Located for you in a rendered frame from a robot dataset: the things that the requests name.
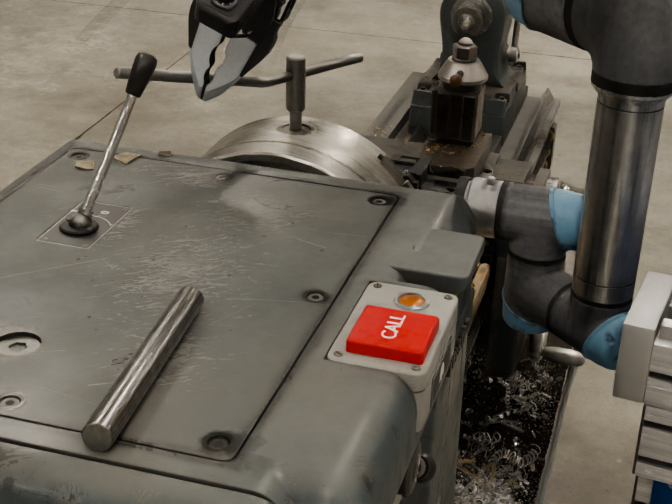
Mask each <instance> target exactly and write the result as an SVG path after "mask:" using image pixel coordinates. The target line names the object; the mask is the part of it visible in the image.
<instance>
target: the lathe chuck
mask: <svg viewBox="0 0 672 504"><path fill-rule="evenodd" d="M285 126H289V116H276V117H269V118H264V119H260V120H256V121H253V122H250V123H248V124H245V125H243V126H241V127H239V128H237V129H235V130H233V131H231V132H230V133H228V134H227V135H225V136H224V137H223V138H221V139H220V140H219V141H218V142H217V143H216V144H214V145H213V146H212V147H211V148H210V149H209V150H208V151H207V152H206V153H205V154H204V155H203V156H202V157H201V158H204V157H206V156H208V155H209V154H211V153H214V152H216V151H218V150H221V149H223V148H226V147H229V146H233V145H237V144H242V143H249V142H280V143H287V144H293V145H297V146H301V147H304V148H308V149H311V150H314V151H316V152H319V153H321V154H323V155H326V156H328V157H330V158H332V159H334V160H335V161H337V162H339V163H341V164H342V165H344V166H345V167H347V168H348V169H350V170H351V171H353V172H354V173H355V174H357V175H358V176H359V177H360V178H362V179H363V180H364V181H366V182H372V183H379V184H386V185H393V186H400V185H399V183H398V182H397V181H396V180H395V178H394V177H393V176H392V175H391V174H390V173H389V171H388V170H387V169H386V168H385V167H384V166H383V165H382V164H380V163H381V159H383V158H384V157H385V156H386V153H384V152H383V151H382V150H381V149H380V148H378V147H377V146H376V145H375V144H373V143H372V142H370V141H369V140H367V139H366V138H364V137H363V136H361V135H359V134H358V133H356V132H354V131H352V130H350V129H348V128H345V127H343V126H341V125H338V124H335V123H332V122H329V121H326V120H322V119H317V118H312V117H305V116H302V126H305V127H307V128H309V129H310V132H309V133H306V134H290V133H285V132H283V131H281V129H282V128H283V127H285ZM377 157H378V158H379V159H380V160H379V159H378V158H377ZM402 186H403V187H407V188H413V186H412V184H411V183H410V181H409V180H407V181H405V182H404V183H403V185H402ZM400 187H401V186H400Z"/></svg>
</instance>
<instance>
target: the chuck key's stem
mask: <svg viewBox="0 0 672 504"><path fill-rule="evenodd" d="M286 71H290V72H291V73H292V74H293V80H292V81H290V82H286V109H287V110H288V111H289V129H288V130H289V131H292V132H294V133H297V132H300V131H304V130H303V129H302V112H303V111H304V110H305V106H306V57H305V56H304V55H303V54H298V53H293V54H289V55H287V56H286Z"/></svg>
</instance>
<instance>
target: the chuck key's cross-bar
mask: <svg viewBox="0 0 672 504"><path fill-rule="evenodd" d="M362 61H363V54H362V53H361V52H357V53H353V54H349V55H345V56H342V57H338V58H334V59H330V60H326V61H323V62H319V63H315V64H311V65H307V66H306V77H308V76H312V75H315V74H319V73H323V72H327V71H330V70H334V69H338V68H341V67H345V66H349V65H352V64H356V63H360V62H362ZM131 68H132V67H119V66H117V67H115V69H114V71H113V74H114V77H115V78H116V79H129V75H130V72H131ZM292 80H293V74H292V73H291V72H290V71H285V72H281V73H277V74H273V75H269V76H264V77H259V76H245V75H244V76H243V77H242V78H241V79H239V80H238V81H237V82H236V83H235V84H233V85H232V86H240V87H256V88H266V87H271V86H275V85H278V84H282V83H286V82H290V81H292ZM150 81H160V82H176V83H192V84H193V80H192V74H191V72H189V71H175V70H161V69H155V71H154V73H153V75H152V77H151V79H150Z"/></svg>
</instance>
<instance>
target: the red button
mask: <svg viewBox="0 0 672 504"><path fill-rule="evenodd" d="M438 330H439V318H438V317H437V316H432V315H426V314H421V313H415V312H409V311H403V310H397V309H391V308H385V307H379V306H374V305H367V306H365V308H364V310H363V311H362V313H361V315H360V317H359V318H358V320H357V322H356V324H355V325H354V327H353V329H352V331H351V332H350V334H349V336H348V337H347V339H346V351H347V352H350V353H356V354H362V355H367V356H373V357H378V358H384V359H389V360H395V361H400V362H406V363H412V364H417V365H422V364H423V363H424V361H425V359H426V356H427V354H428V352H429V350H430V347H431V345H432V343H433V341H434V339H435V336H436V334H437V332H438Z"/></svg>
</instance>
